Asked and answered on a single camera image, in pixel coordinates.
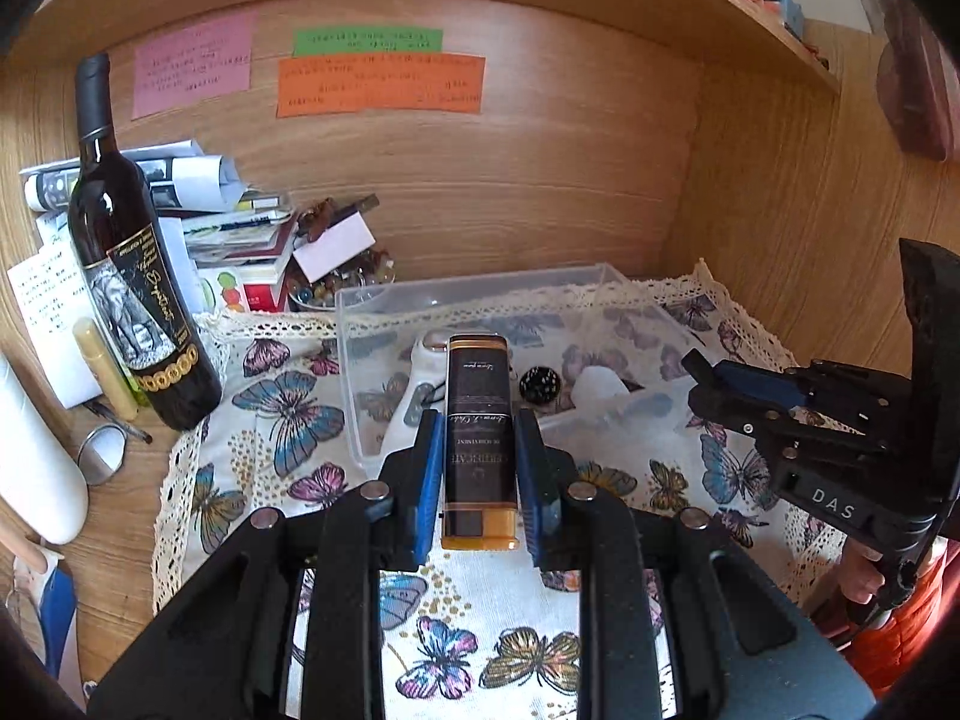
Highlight dark wine bottle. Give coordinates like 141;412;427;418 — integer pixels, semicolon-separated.
66;52;224;432

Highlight small round mirror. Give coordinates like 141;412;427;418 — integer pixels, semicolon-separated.
77;426;128;485

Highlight person's right hand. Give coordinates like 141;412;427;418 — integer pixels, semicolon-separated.
838;536;901;608

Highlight small white card box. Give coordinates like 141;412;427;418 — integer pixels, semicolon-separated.
292;214;376;282

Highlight person's orange clothing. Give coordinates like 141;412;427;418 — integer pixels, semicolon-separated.
817;540;960;698

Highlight blue and white packet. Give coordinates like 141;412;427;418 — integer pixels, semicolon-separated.
7;547;80;691

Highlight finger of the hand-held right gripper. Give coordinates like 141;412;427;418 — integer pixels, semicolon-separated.
681;349;811;407
686;388;800;458

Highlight stack of books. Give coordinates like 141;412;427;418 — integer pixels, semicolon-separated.
184;195;301;314

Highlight black speckled die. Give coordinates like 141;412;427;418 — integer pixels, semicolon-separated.
519;365;560;404

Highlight dark brown hair clip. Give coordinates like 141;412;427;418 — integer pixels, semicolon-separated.
300;195;380;232

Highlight orange sticky note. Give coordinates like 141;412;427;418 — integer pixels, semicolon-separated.
275;52;487;119

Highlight white handwritten paper note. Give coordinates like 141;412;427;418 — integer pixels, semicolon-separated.
7;247;106;410

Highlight amber and black lighter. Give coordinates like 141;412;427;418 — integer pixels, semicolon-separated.
439;335;520;550

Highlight butterfly print lace tablecloth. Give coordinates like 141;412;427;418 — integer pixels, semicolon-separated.
150;259;848;720

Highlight black tweezers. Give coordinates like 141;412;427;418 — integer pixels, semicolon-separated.
84;399;153;443

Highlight clear plastic ball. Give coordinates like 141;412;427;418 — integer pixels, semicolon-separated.
571;367;629;413

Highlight green sticky note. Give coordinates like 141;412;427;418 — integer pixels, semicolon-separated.
292;26;445;57

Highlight pink sticky note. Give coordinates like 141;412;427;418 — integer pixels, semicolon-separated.
132;11;257;121

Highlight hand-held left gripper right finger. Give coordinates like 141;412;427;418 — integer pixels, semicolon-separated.
514;409;875;720

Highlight white cylinder roll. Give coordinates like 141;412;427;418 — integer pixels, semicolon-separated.
0;349;91;545

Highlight pink brown curtain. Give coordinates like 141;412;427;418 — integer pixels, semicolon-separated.
832;0;960;162

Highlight rolled magazine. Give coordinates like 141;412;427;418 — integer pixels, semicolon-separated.
21;139;245;215

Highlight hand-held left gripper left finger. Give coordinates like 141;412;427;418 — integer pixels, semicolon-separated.
90;409;447;720

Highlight yellow lip balm tube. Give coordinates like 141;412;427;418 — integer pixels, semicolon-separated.
73;317;140;421

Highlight glass bowl of beads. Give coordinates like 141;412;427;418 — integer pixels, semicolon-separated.
289;247;398;312

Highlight clear plastic storage box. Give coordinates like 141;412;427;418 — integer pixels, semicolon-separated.
335;262;721;466

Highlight white handheld massager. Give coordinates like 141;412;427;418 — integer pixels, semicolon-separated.
379;330;451;458

